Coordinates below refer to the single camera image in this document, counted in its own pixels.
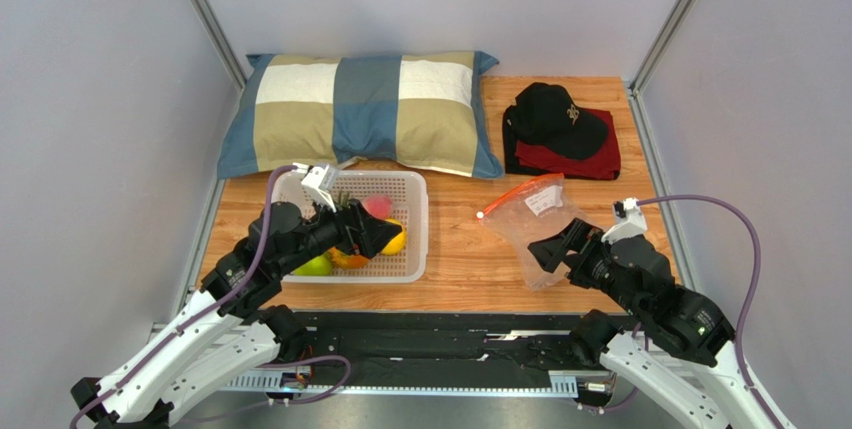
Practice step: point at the folded dark red cloth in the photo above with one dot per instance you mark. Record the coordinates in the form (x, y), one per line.
(525, 159)

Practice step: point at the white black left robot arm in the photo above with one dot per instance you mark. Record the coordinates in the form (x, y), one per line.
(220, 308)

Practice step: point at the pink fake peach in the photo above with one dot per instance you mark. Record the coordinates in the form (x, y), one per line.
(378, 206)

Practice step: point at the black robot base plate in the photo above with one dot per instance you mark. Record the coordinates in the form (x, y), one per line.
(438, 350)

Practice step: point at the green fake apple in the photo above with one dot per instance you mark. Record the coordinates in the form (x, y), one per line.
(319, 266)

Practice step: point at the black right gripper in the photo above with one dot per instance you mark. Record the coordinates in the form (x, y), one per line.
(580, 253)

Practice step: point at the white perforated plastic basket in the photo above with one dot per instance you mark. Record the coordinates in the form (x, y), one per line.
(407, 192)

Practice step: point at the orange fake pineapple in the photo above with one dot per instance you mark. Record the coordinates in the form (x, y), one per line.
(338, 258)

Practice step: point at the yellow fake orange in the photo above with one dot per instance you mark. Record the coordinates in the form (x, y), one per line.
(398, 243)

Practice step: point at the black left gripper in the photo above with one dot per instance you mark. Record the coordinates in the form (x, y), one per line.
(356, 227)

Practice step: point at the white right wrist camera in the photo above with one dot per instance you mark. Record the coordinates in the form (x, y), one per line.
(629, 221)

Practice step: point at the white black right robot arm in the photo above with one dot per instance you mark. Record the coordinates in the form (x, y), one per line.
(685, 324)

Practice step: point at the black baseball cap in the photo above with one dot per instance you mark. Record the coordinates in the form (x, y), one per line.
(545, 115)

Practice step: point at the checkered blue beige pillow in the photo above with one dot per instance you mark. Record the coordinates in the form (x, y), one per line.
(421, 111)

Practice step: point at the clear zip top bag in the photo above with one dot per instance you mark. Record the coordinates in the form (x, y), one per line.
(535, 210)

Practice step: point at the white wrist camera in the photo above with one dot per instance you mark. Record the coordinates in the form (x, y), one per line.
(317, 181)
(629, 221)

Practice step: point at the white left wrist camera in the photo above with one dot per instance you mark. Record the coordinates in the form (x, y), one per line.
(317, 181)

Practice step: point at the aluminium frame rail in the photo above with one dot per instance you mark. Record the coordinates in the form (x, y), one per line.
(179, 369)

